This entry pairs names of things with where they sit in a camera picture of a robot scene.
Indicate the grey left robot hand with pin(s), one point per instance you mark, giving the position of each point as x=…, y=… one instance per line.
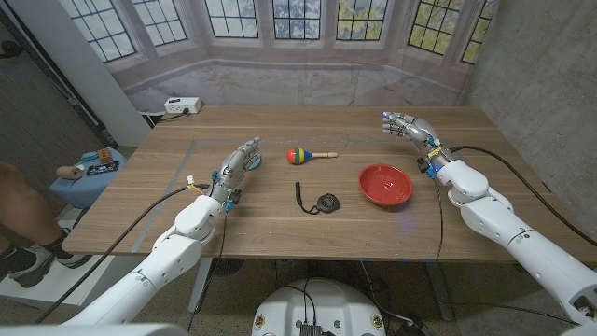
x=233, y=165

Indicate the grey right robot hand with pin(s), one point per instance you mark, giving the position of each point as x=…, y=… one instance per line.
x=415, y=128

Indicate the red speckled bowl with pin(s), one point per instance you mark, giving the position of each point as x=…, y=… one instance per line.
x=384, y=184

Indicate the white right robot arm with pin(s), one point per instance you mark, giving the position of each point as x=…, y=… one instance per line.
x=536, y=252

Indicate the colourful striped wooden maraca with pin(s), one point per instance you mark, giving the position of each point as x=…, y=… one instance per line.
x=298, y=156

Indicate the light blue plate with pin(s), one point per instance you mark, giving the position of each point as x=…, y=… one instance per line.
x=256, y=163

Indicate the white power strip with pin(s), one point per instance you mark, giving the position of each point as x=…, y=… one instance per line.
x=182, y=105

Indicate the printed window backdrop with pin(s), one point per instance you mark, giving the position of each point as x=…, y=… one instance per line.
x=298, y=79

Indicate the grey table leg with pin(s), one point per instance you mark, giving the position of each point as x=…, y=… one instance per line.
x=438, y=289
x=199, y=284

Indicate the orange block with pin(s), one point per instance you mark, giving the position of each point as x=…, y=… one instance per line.
x=105, y=155

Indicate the black smartphone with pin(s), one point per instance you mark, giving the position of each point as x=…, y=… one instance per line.
x=102, y=168

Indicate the teal small object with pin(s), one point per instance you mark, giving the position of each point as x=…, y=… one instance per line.
x=90, y=156

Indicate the blue round stool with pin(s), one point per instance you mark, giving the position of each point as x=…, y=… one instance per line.
x=88, y=186

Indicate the brown roll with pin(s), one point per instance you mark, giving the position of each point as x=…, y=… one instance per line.
x=69, y=173

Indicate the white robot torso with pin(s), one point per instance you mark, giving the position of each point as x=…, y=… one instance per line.
x=317, y=308

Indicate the person leg with sneakers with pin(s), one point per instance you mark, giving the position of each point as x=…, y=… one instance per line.
x=23, y=205

